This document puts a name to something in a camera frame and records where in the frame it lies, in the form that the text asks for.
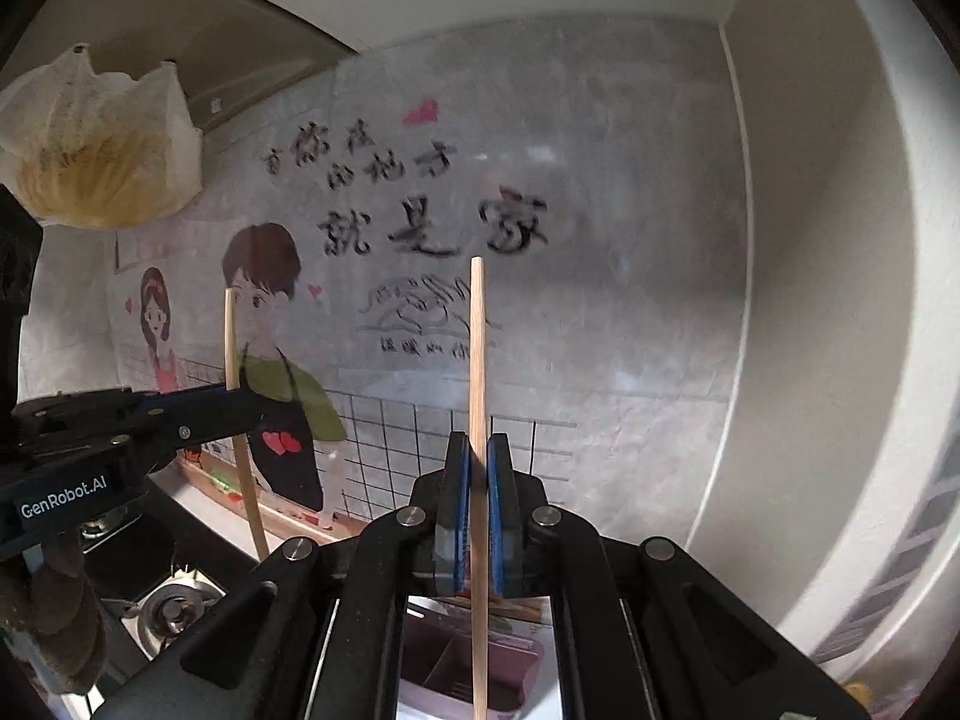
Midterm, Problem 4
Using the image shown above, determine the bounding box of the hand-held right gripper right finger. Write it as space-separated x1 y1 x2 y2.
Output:
487 433 872 720

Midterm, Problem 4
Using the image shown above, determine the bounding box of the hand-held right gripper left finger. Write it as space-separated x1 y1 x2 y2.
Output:
90 431 473 720

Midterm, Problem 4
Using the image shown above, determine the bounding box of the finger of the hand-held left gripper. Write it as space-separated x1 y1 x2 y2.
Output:
112 382 283 466

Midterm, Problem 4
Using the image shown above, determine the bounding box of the wooden chopstick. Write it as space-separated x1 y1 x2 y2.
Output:
223 287 269 560
469 256 490 720

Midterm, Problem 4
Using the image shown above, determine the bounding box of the beige wall cabinet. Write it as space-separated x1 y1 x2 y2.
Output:
21 0 362 137

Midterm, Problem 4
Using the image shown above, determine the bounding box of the purple utensil holder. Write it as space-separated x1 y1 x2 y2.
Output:
396 595 550 718

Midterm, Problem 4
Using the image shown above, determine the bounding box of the white plastic bag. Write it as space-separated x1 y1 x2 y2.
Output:
0 43 205 230

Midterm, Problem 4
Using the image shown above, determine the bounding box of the person's left hand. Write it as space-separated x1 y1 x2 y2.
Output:
0 521 107 695

